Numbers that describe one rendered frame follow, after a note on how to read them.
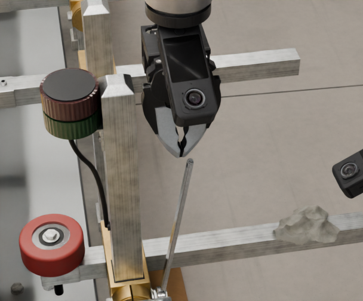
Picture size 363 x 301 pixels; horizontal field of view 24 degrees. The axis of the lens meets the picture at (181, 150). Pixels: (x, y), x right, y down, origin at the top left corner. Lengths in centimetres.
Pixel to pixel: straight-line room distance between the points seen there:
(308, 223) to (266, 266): 110
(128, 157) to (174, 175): 154
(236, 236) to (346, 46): 193
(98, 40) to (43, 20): 86
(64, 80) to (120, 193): 16
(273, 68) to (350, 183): 26
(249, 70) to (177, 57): 37
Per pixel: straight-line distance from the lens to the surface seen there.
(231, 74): 127
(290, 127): 266
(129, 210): 100
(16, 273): 144
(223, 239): 114
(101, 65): 117
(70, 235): 110
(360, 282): 226
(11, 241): 149
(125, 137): 92
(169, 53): 92
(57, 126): 89
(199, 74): 91
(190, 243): 114
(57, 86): 89
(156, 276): 213
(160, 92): 97
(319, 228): 115
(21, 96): 124
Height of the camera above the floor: 170
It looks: 42 degrees down
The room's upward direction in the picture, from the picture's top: straight up
